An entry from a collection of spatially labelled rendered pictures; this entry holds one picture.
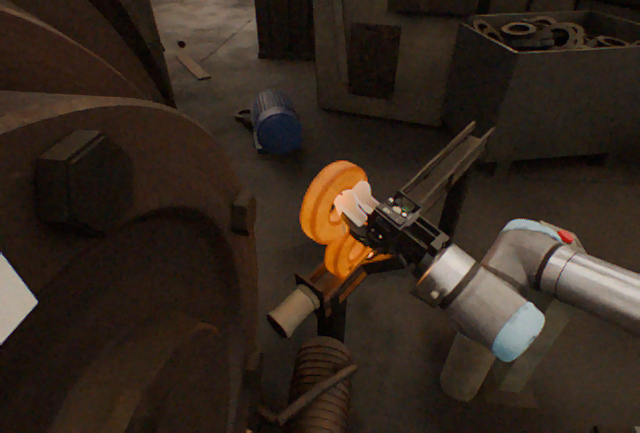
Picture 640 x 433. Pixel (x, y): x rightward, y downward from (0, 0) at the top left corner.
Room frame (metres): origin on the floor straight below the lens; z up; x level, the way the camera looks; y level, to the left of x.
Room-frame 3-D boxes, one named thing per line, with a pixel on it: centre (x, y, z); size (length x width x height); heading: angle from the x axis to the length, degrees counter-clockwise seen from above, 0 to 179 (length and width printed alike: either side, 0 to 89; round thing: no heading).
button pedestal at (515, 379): (0.64, -0.63, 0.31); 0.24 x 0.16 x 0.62; 173
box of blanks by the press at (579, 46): (2.33, -1.40, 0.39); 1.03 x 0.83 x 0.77; 98
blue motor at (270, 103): (2.34, 0.32, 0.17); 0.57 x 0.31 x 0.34; 13
